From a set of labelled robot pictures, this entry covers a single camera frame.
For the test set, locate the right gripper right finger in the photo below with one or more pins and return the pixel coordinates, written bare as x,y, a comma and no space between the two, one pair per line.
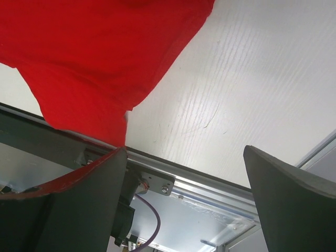
296,208

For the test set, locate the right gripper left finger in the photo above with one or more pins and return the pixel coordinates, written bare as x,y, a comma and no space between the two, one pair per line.
74,212

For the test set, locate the red t shirt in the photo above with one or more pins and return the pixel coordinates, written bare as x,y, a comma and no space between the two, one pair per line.
90,62

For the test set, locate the aluminium frame rail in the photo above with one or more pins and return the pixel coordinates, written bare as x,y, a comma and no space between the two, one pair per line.
198,212

